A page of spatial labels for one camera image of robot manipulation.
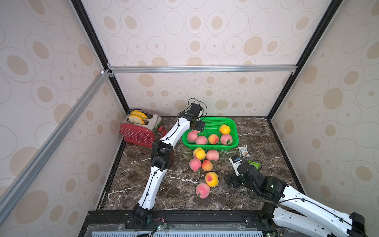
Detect yellow peach front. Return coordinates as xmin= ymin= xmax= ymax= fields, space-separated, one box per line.
xmin=219 ymin=124 xmax=231 ymax=135

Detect yellow red peach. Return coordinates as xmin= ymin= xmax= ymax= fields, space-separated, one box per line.
xmin=205 ymin=172 xmax=219 ymax=188

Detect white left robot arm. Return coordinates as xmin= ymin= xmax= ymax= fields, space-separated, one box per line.
xmin=132 ymin=102 xmax=205 ymax=226

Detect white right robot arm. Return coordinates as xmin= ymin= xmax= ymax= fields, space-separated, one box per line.
xmin=226 ymin=157 xmax=366 ymax=237

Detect green plastic basket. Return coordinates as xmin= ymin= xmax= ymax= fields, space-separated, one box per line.
xmin=182 ymin=117 xmax=239 ymax=151

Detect yellow peach near basket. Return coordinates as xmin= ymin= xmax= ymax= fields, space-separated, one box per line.
xmin=193 ymin=148 xmax=206 ymax=160

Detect green snack packet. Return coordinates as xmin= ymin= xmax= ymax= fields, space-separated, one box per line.
xmin=247 ymin=160 xmax=262 ymax=171

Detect white biscuit packet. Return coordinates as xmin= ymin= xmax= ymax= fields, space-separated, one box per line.
xmin=238 ymin=147 xmax=250 ymax=158

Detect orange wrinkled peach middle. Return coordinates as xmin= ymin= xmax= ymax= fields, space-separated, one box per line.
xmin=201 ymin=160 xmax=213 ymax=172

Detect rear toast slice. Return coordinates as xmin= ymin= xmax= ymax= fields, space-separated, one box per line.
xmin=131 ymin=111 xmax=148 ymax=119

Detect toast slice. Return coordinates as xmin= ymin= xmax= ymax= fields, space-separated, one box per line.
xmin=131 ymin=111 xmax=148 ymax=119
xmin=128 ymin=115 xmax=145 ymax=125

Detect front toast slice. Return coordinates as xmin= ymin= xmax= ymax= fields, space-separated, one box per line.
xmin=128 ymin=115 xmax=145 ymax=125

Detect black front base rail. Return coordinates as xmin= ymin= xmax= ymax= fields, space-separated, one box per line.
xmin=78 ymin=209 xmax=335 ymax=237

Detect horizontal aluminium rail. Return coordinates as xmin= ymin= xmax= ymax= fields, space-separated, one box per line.
xmin=101 ymin=65 xmax=298 ymax=75

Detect diagonal aluminium rail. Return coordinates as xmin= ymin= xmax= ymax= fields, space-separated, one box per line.
xmin=1 ymin=69 xmax=111 ymax=225

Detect black left frame post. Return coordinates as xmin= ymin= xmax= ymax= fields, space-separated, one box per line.
xmin=70 ymin=0 xmax=129 ymax=113

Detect black frame post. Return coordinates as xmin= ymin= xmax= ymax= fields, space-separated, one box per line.
xmin=267 ymin=0 xmax=343 ymax=121
xmin=70 ymin=0 xmax=129 ymax=113

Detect black right frame post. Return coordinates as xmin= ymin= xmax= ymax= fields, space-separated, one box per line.
xmin=267 ymin=0 xmax=343 ymax=121

